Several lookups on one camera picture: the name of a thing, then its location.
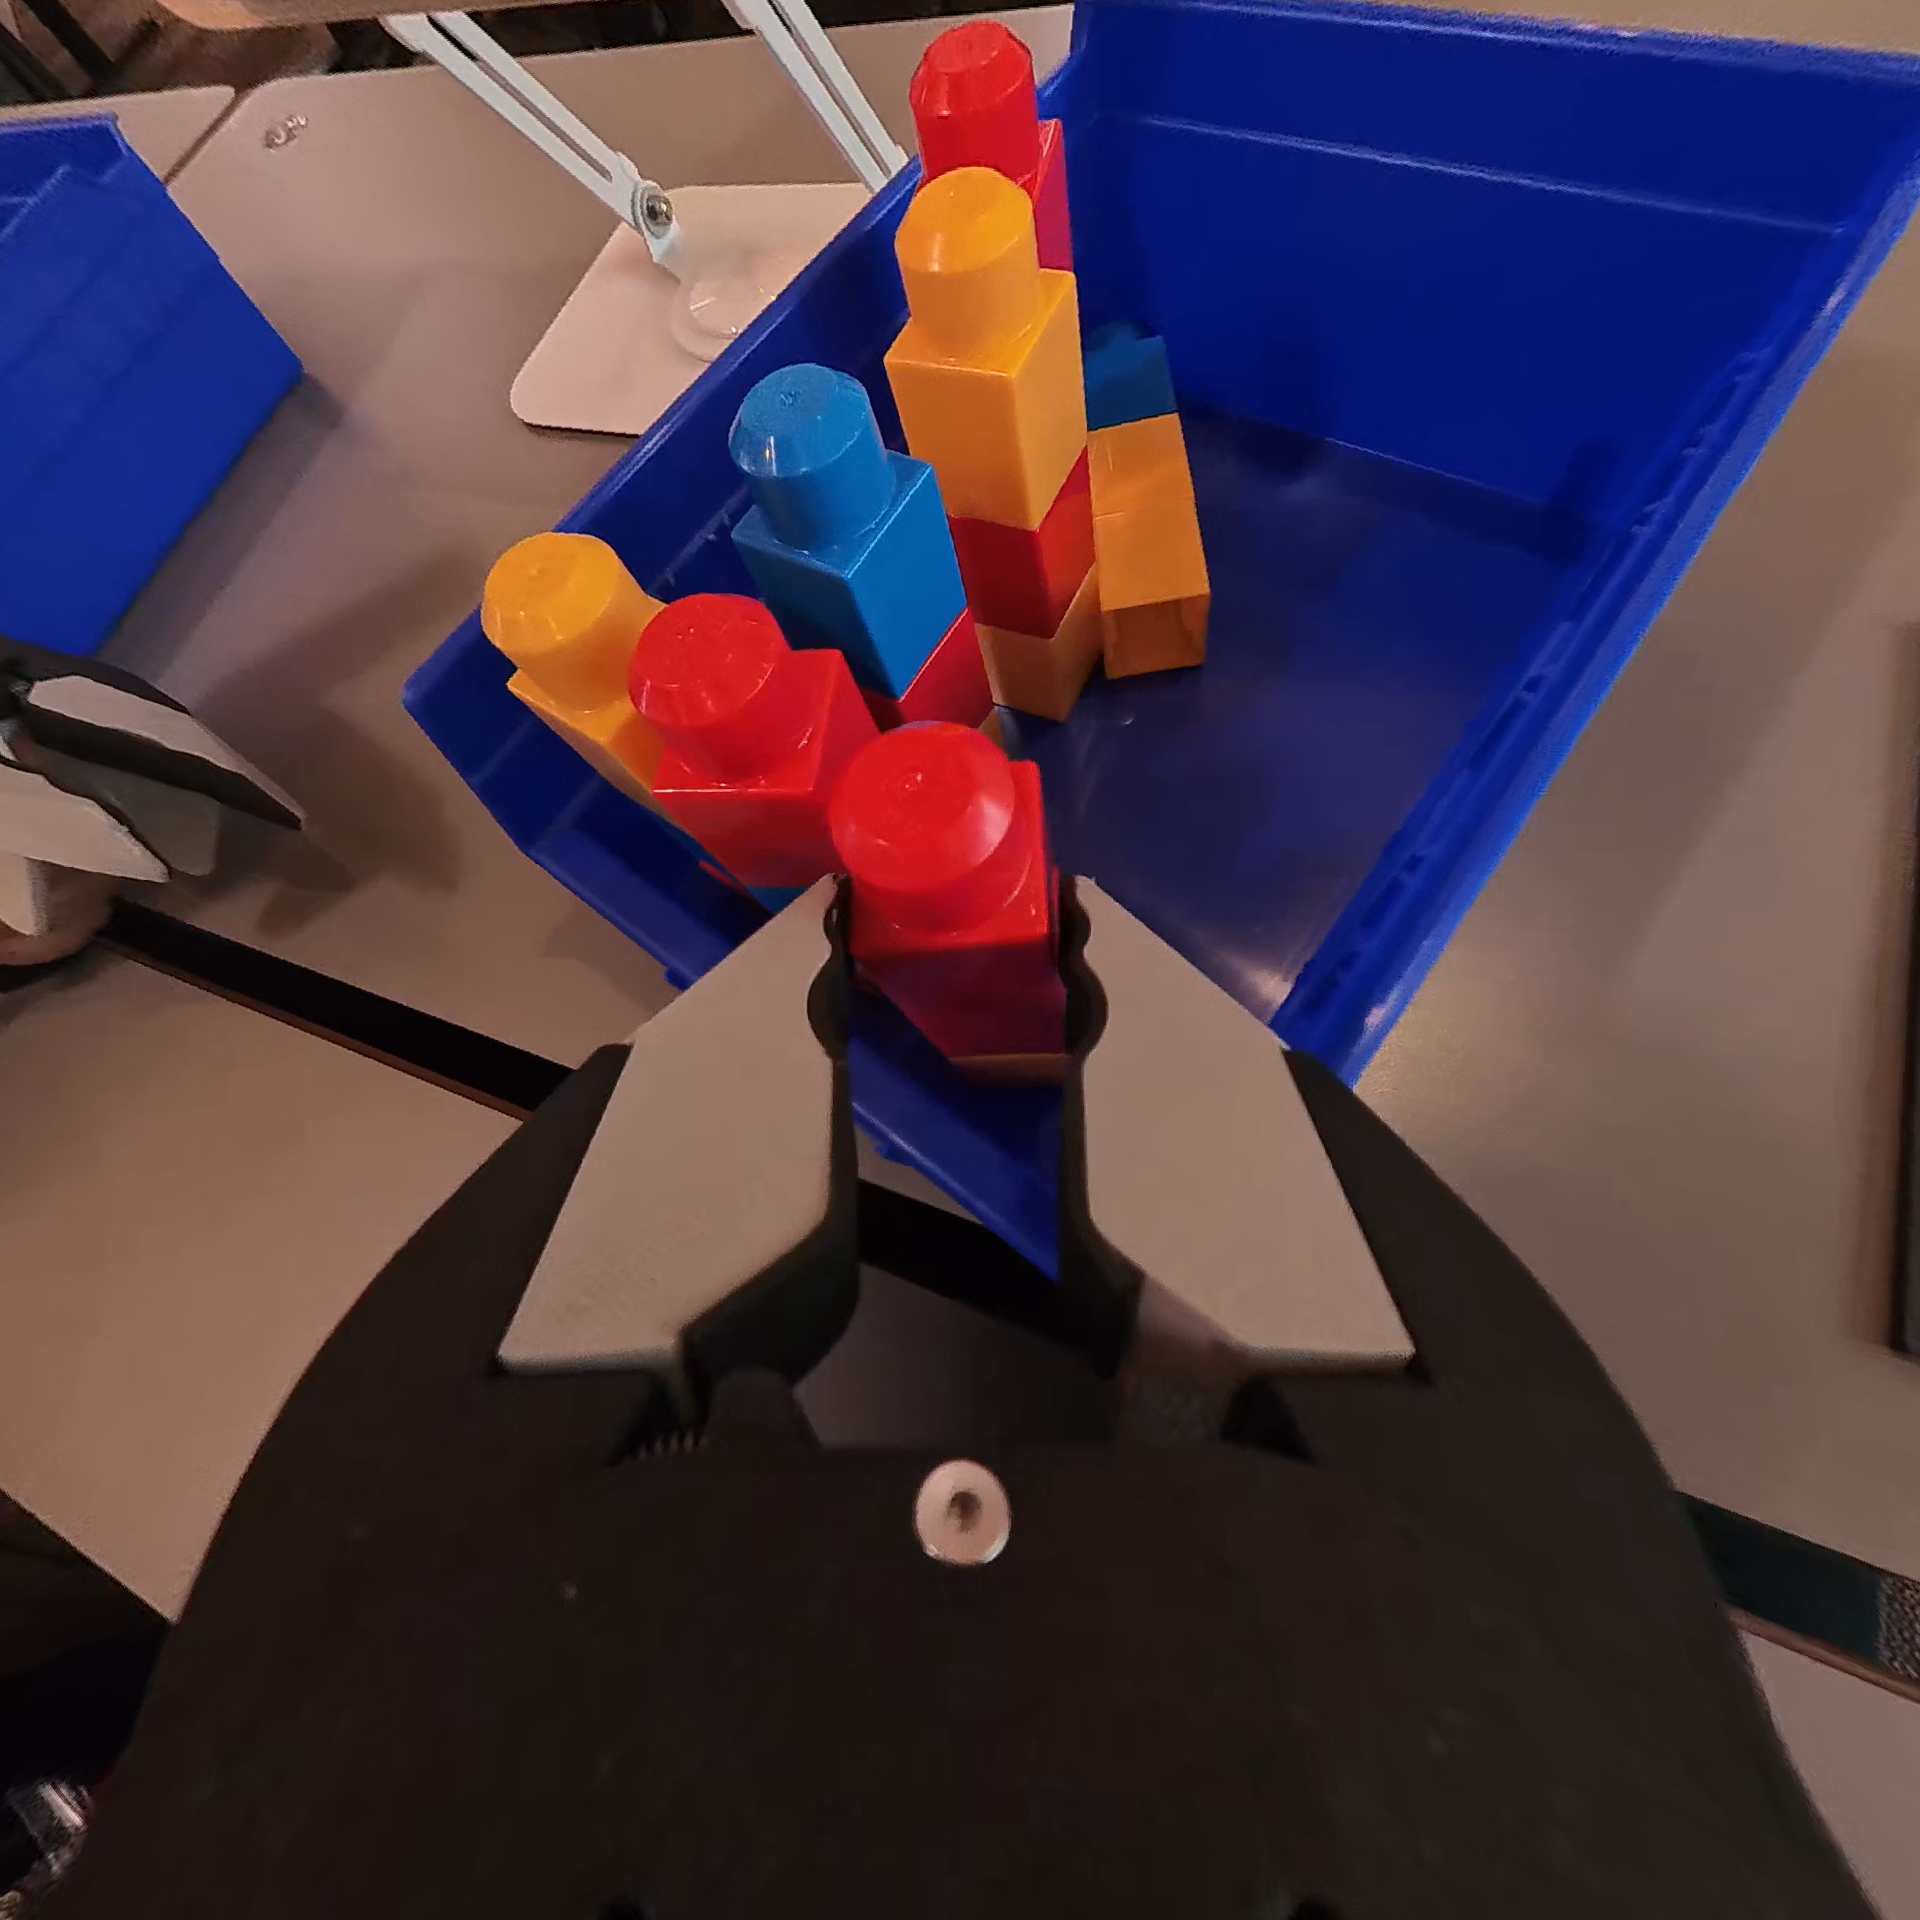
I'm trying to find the white stand with instruction sheet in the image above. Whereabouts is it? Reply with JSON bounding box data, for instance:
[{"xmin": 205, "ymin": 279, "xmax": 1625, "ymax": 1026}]
[{"xmin": 159, "ymin": 0, "xmax": 912, "ymax": 442}]

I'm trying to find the group of built block towers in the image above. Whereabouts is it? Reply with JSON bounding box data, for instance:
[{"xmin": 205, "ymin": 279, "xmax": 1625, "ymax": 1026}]
[{"xmin": 883, "ymin": 20, "xmax": 1213, "ymax": 721}]

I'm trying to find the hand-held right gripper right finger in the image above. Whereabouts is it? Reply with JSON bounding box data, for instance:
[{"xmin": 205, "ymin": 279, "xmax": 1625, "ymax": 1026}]
[{"xmin": 1057, "ymin": 878, "xmax": 1417, "ymax": 1421}]

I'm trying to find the red and yellow block tower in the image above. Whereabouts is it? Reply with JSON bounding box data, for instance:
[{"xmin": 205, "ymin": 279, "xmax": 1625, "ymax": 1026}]
[{"xmin": 825, "ymin": 717, "xmax": 1073, "ymax": 1088}]

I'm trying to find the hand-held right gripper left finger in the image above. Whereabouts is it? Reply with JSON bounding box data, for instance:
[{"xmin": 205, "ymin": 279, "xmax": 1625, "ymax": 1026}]
[{"xmin": 498, "ymin": 878, "xmax": 864, "ymax": 1412}]

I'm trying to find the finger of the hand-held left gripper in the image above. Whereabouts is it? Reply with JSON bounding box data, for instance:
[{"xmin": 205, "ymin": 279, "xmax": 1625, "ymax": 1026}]
[
  {"xmin": 18, "ymin": 671, "xmax": 314, "ymax": 834},
  {"xmin": 0, "ymin": 768, "xmax": 221, "ymax": 935}
]

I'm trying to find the blue plastic storage bin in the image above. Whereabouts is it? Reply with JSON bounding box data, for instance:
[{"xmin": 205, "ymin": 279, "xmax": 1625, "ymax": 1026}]
[
  {"xmin": 0, "ymin": 114, "xmax": 308, "ymax": 665},
  {"xmin": 401, "ymin": 0, "xmax": 1920, "ymax": 1279}
]

